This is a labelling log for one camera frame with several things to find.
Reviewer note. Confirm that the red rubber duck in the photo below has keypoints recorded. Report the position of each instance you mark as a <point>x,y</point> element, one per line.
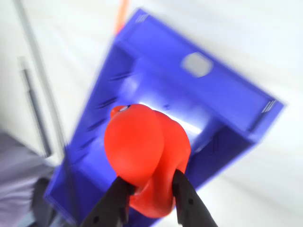
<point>137,142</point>

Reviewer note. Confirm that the blue plastic box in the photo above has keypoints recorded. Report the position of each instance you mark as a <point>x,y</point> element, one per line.
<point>213,99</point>

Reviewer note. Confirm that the orange tape strip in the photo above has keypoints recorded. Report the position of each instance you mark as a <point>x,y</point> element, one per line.
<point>120,16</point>

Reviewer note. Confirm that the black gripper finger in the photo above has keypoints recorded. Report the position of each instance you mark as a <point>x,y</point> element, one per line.
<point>111,205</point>
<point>189,205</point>

